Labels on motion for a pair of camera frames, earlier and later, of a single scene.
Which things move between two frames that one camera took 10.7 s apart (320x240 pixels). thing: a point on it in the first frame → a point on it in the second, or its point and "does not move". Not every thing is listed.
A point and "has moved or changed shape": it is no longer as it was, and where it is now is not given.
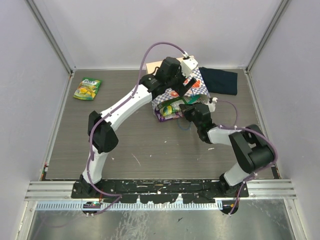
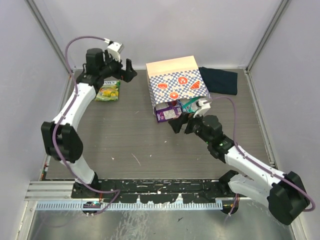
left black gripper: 180,89 → 127,76
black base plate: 160,191 does not move
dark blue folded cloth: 220,81 does not move
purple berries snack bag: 164,112 does not move
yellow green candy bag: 87,88 has moved or changed shape
